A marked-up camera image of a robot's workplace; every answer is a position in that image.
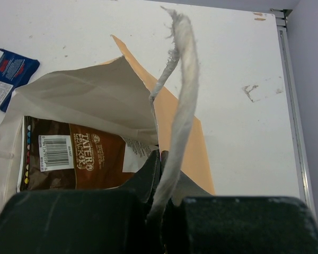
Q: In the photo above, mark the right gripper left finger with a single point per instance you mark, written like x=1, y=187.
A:
x=82, y=221

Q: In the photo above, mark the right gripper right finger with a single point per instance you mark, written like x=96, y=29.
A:
x=197, y=222

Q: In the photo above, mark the brown chip bag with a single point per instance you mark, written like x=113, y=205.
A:
x=58, y=155

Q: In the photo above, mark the brown paper bag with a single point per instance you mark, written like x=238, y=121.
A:
x=119, y=97

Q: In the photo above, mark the blue snack bag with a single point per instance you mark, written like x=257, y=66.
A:
x=15, y=71

